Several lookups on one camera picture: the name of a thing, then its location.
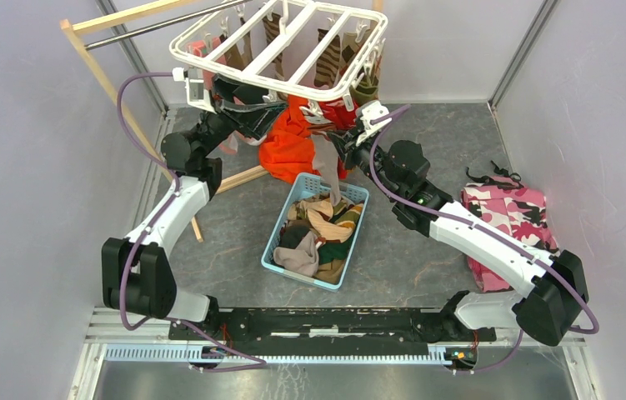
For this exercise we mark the cream ribbed sock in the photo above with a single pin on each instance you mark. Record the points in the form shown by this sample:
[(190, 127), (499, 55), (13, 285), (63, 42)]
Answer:
[(320, 216)]

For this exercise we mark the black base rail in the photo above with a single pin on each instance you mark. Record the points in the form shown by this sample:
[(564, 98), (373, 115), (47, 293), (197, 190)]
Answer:
[(342, 334)]

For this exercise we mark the orange cloth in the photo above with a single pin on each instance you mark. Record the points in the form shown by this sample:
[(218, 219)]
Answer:
[(288, 149)]

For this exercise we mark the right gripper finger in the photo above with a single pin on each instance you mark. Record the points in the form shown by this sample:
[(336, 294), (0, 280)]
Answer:
[(344, 153), (338, 137)]

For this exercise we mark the light blue plastic basket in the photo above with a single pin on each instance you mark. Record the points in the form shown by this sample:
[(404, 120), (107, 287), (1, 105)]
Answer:
[(334, 258)]

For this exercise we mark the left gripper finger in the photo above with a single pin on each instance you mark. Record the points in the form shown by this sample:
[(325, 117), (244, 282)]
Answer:
[(255, 125), (231, 91)]

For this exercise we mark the grey beige sock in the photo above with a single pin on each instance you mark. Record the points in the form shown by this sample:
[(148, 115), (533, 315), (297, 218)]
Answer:
[(303, 260), (325, 161)]

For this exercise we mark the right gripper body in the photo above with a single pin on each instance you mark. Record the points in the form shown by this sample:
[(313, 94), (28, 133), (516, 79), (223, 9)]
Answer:
[(361, 152)]

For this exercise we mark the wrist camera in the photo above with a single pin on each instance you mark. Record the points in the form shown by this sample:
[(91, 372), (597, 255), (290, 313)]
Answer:
[(197, 95), (374, 116)]

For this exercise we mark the red snowflake sock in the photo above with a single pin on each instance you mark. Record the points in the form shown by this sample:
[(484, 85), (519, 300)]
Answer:
[(335, 115)]

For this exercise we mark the brown plain sock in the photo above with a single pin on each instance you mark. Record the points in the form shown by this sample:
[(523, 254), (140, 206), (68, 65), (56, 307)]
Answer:
[(240, 60)]

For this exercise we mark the olive green striped sock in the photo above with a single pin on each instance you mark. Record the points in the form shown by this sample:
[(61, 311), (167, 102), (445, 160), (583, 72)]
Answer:
[(366, 91)]

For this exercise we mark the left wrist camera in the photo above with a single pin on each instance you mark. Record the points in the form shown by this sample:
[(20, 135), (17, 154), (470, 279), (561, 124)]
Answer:
[(197, 95)]

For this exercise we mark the wooden clothes rack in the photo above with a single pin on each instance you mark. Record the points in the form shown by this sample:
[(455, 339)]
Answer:
[(75, 32)]

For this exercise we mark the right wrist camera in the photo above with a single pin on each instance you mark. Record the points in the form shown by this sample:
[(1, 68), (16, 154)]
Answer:
[(374, 116)]

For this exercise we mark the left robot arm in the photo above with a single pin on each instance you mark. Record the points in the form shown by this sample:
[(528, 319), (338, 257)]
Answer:
[(136, 274)]

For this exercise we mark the white clip sock hanger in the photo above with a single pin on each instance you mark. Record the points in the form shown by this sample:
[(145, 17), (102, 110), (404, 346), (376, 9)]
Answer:
[(294, 20)]

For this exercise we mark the pink patterned sock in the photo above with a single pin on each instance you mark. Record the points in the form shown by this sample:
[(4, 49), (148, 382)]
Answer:
[(201, 48)]

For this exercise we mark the dark green sock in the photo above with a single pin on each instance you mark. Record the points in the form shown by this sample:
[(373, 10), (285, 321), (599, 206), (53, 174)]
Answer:
[(293, 233)]

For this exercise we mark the pink camouflage garment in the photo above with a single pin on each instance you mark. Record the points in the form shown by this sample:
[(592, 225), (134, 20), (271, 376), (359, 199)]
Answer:
[(505, 203)]

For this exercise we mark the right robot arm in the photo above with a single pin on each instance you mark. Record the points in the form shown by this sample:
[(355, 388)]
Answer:
[(548, 295)]

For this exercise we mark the brown striped sock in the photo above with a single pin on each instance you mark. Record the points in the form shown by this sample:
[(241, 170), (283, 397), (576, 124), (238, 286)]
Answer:
[(328, 64)]

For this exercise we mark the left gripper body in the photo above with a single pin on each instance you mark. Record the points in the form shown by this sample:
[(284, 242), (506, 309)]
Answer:
[(218, 106)]

